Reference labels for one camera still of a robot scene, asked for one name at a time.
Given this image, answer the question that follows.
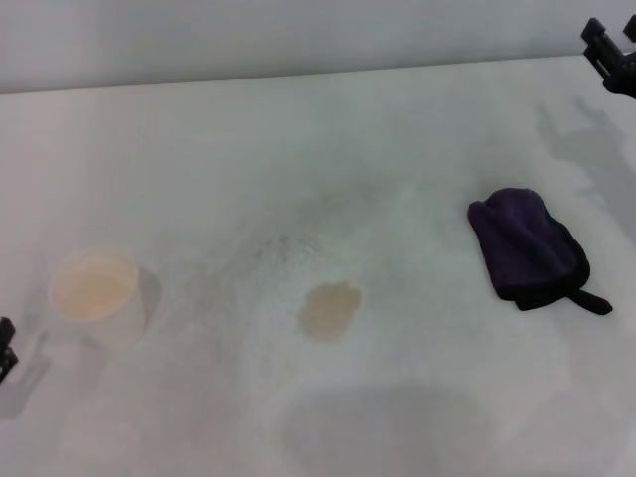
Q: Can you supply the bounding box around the white paper cup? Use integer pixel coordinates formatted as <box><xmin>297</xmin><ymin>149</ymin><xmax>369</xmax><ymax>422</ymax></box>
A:
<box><xmin>48</xmin><ymin>244</ymin><xmax>164</xmax><ymax>351</ymax></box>

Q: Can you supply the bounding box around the purple rag with black trim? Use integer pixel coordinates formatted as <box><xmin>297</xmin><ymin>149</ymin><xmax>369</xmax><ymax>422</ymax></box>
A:
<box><xmin>466</xmin><ymin>187</ymin><xmax>614</xmax><ymax>316</ymax></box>

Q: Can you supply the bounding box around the brown water stain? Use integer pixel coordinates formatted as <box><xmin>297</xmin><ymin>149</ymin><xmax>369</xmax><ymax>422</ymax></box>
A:
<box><xmin>296</xmin><ymin>280</ymin><xmax>364</xmax><ymax>344</ymax></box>

